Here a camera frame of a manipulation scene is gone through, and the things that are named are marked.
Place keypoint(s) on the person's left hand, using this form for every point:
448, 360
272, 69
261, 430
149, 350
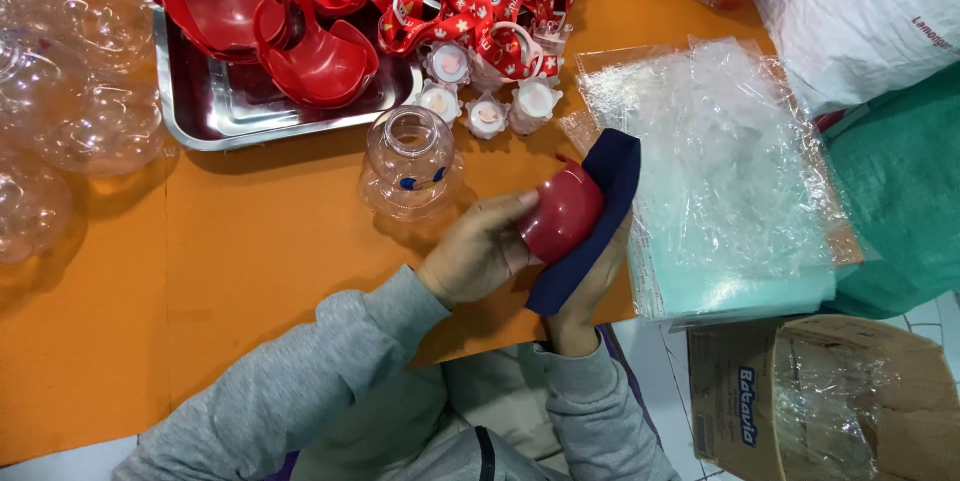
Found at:
474, 244

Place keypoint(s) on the person's right hand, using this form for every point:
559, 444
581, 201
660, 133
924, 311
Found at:
579, 316

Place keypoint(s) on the person's right fingers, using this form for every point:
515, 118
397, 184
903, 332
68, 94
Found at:
616, 244

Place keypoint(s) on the navy blue cloth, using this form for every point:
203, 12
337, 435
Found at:
600, 188

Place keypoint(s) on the stack of clear plastic bags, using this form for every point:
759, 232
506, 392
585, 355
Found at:
720, 181

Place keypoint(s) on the clear bottle with face print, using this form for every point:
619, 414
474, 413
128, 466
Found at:
411, 164

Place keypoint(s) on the crumpled clear plastic wrap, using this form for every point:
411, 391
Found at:
825, 406

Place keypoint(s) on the green woven sack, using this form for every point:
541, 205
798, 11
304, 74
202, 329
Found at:
900, 196

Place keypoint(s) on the white woven sack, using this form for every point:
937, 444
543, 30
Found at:
855, 15

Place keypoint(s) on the brown cardboard box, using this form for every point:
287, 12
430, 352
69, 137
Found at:
915, 391

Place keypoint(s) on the orange table mat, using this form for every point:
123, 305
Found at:
247, 256

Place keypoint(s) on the steel tray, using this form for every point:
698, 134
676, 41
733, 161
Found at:
247, 102

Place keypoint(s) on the heap of clear plastic bottles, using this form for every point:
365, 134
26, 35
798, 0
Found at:
75, 90

